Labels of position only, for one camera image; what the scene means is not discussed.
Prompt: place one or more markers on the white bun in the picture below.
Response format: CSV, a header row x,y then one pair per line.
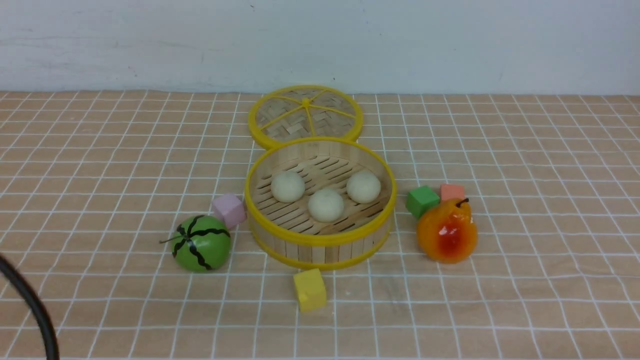
x,y
287,186
326,205
363,187

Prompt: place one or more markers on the bamboo steamer tray yellow rims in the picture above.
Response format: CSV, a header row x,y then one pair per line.
x,y
289,234

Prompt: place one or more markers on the bamboo steamer lid yellow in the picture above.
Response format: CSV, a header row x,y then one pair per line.
x,y
304,111

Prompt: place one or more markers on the pink wooden cube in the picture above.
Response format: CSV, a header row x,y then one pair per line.
x,y
229,209

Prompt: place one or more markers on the green wooden cube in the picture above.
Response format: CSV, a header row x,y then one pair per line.
x,y
421,199

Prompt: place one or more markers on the yellow wooden cube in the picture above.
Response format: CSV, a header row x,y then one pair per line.
x,y
310,290

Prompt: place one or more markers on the orange-pink wooden cube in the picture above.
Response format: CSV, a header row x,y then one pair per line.
x,y
451,191

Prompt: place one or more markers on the green watermelon toy ball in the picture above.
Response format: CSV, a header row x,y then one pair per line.
x,y
201,243

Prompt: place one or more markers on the orange toy pear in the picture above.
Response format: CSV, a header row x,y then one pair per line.
x,y
447,233

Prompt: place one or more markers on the checkered orange tablecloth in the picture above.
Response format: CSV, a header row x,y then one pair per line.
x,y
90,182

